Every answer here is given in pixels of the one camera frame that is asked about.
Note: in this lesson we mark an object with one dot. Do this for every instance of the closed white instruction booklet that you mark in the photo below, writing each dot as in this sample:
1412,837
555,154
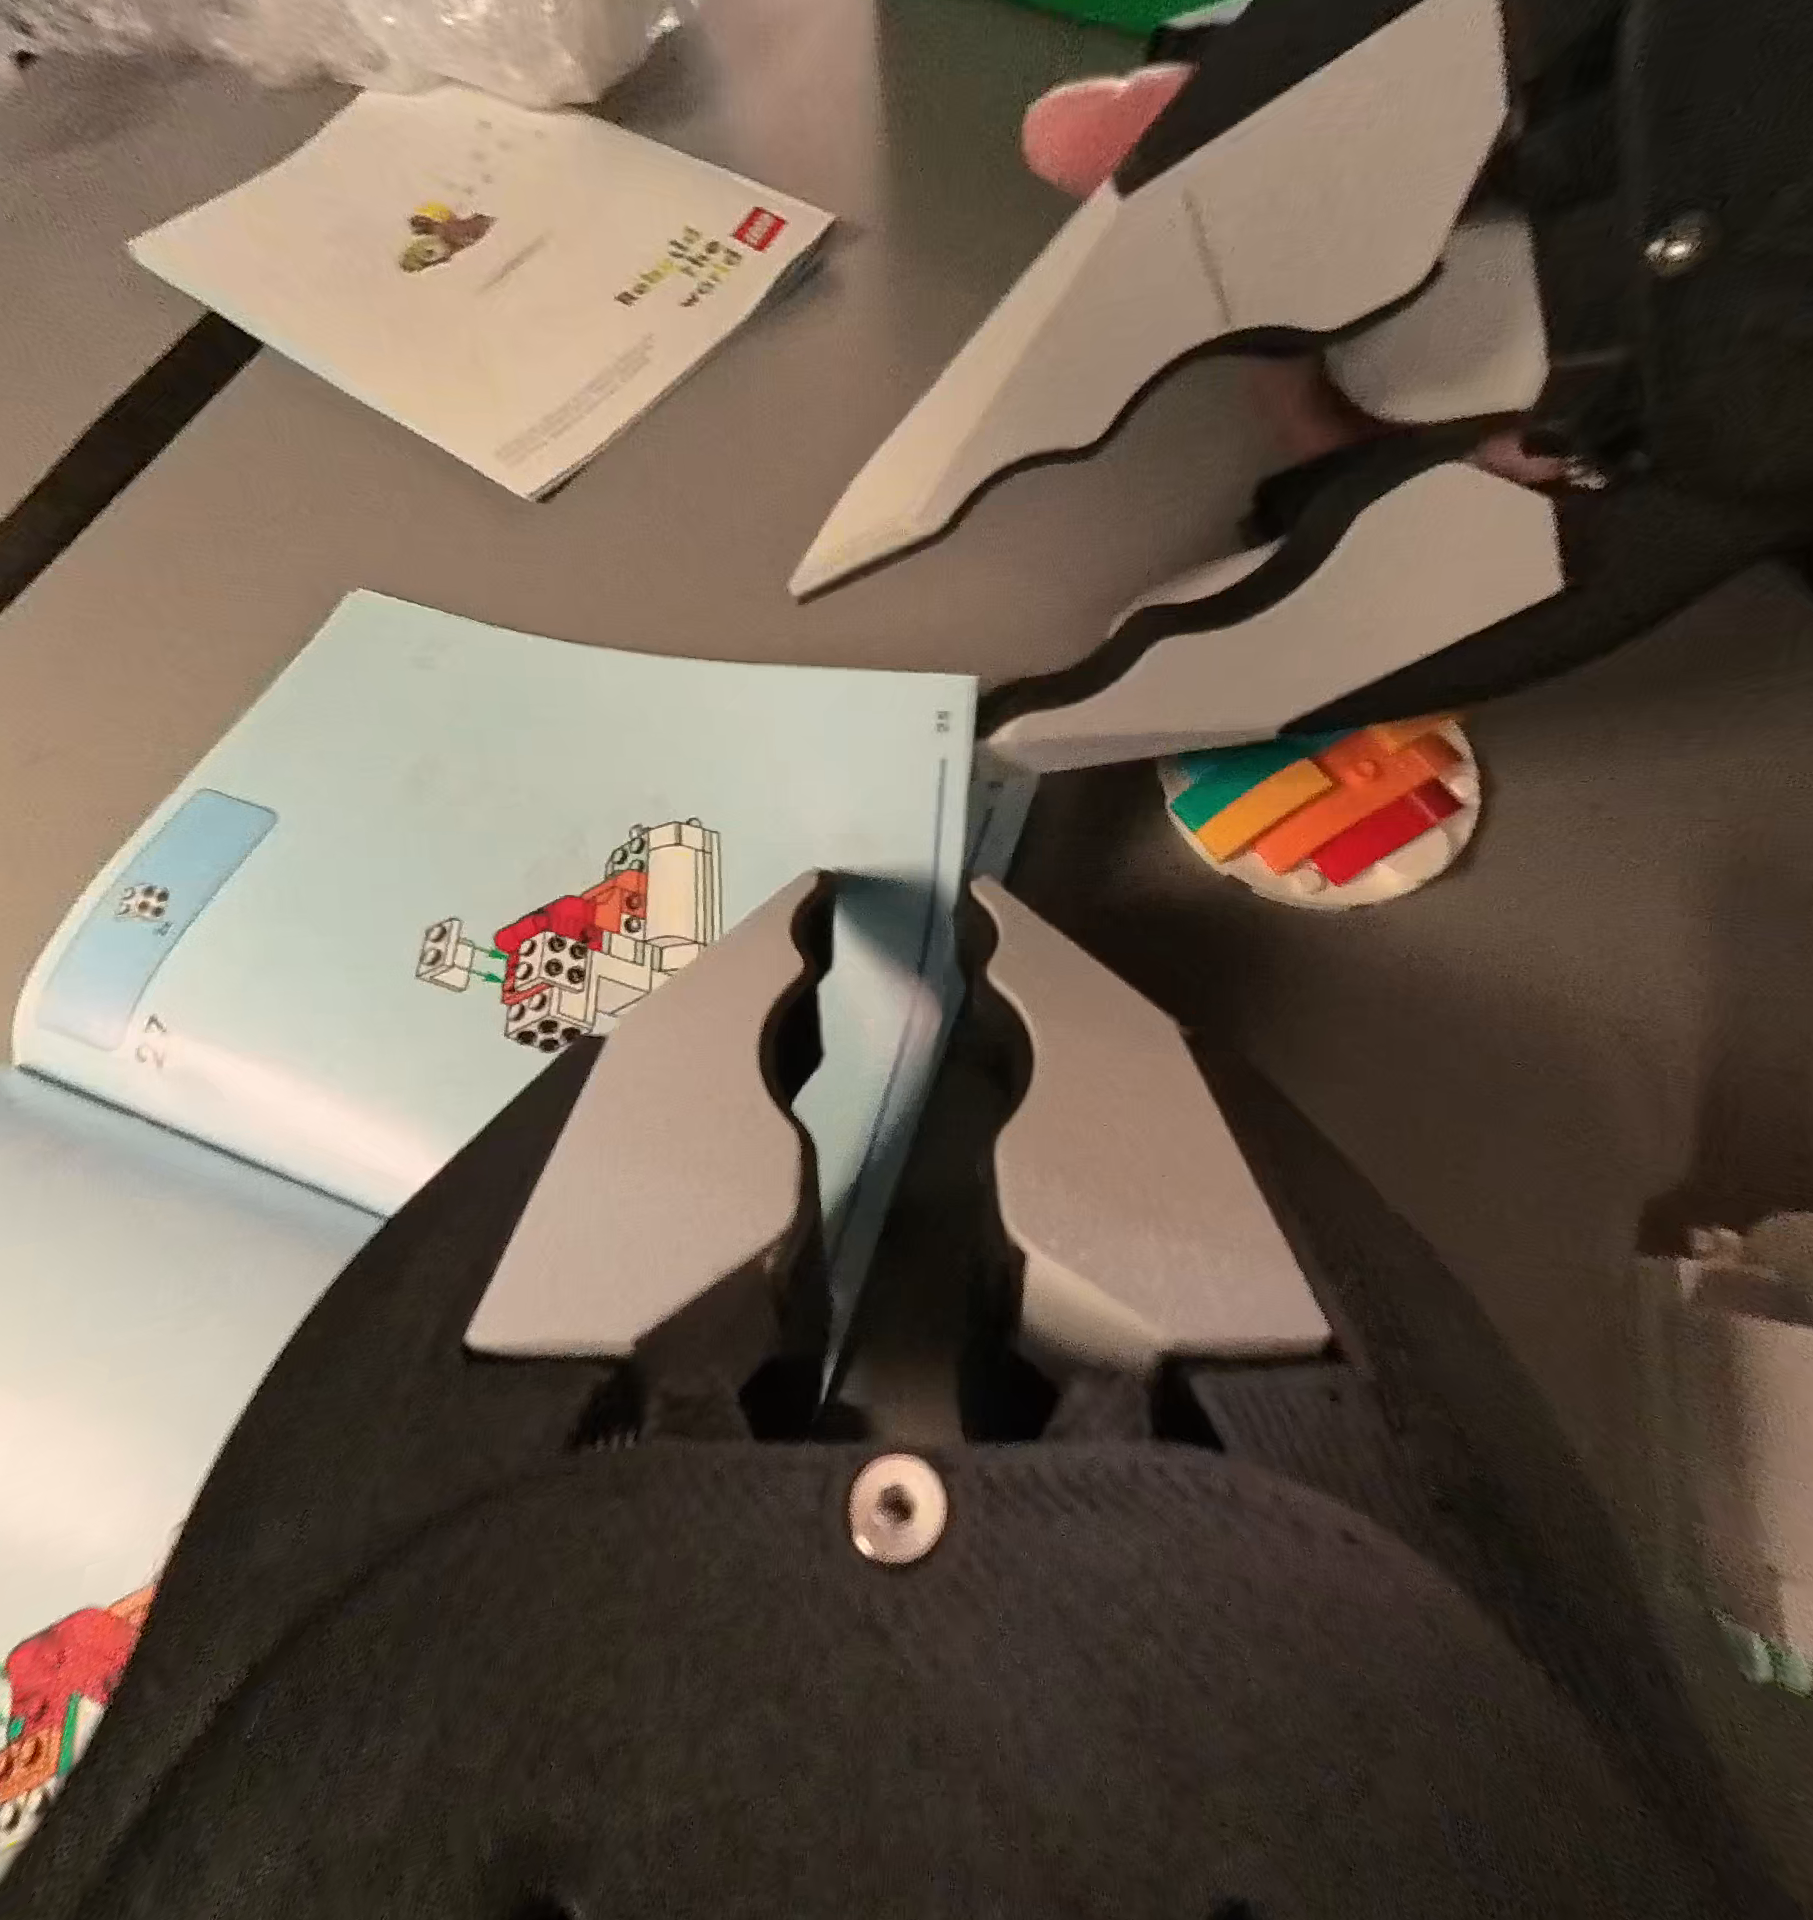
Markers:
546,361

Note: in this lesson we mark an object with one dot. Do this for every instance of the person's right hand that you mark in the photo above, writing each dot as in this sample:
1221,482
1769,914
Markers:
1102,128

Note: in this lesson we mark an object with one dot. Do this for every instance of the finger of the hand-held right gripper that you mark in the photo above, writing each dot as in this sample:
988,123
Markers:
1221,240
1372,601

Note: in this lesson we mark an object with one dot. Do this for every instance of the light blue instruction booklet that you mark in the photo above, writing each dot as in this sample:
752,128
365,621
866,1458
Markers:
470,781

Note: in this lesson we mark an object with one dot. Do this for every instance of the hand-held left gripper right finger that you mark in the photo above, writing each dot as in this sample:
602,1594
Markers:
1145,1185

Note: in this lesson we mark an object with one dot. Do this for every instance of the clear plastic bag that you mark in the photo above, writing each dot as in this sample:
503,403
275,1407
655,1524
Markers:
546,44

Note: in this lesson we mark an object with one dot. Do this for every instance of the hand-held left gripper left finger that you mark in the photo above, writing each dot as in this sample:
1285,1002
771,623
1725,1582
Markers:
650,1156

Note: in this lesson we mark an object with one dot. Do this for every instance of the round white rainbow lego plate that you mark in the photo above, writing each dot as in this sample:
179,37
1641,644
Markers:
1342,849

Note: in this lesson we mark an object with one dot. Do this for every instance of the green plastic bin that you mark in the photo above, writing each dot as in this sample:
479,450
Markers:
1115,13

